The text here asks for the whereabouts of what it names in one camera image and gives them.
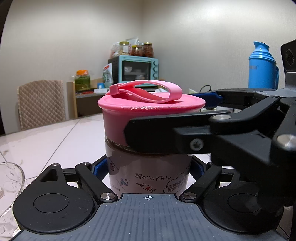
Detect quilted chair back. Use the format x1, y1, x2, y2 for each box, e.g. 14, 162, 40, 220
17, 79, 66, 131

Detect glass jar pale contents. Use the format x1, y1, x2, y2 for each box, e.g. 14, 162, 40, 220
119, 41, 130, 56

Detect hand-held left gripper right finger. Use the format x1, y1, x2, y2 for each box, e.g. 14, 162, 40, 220
180, 159, 239, 203

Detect white printed package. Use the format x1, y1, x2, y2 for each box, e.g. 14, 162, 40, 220
102, 64, 114, 88

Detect pink bottle cap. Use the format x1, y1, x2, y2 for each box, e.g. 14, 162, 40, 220
97, 80, 206, 154

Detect dark wooden sideboard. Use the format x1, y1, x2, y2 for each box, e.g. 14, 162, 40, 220
67, 81, 111, 118

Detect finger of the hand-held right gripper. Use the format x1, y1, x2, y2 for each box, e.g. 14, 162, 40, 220
191, 89, 285, 112
124, 96, 296, 177

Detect clear glass bowl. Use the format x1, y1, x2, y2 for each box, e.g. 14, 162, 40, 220
0, 162, 25, 241

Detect teal toaster oven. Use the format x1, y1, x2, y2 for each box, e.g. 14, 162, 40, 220
108, 55, 159, 90

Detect jars on oven top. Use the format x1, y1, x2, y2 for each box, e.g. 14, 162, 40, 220
142, 42, 154, 58

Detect brown cardboard piece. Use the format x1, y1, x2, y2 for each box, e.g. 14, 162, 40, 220
90, 78, 104, 90

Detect blue thermos jug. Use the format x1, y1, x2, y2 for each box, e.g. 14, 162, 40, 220
248, 41, 280, 89

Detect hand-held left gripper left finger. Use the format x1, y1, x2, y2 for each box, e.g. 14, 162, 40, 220
25, 156, 118, 202

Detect clear plastic bag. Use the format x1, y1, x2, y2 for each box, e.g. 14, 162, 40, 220
110, 44, 121, 59

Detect green pickle jar orange lid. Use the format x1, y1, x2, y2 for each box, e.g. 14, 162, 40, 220
74, 70, 91, 91

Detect pink printed bottle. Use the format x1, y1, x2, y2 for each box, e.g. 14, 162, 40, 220
105, 134, 193, 200

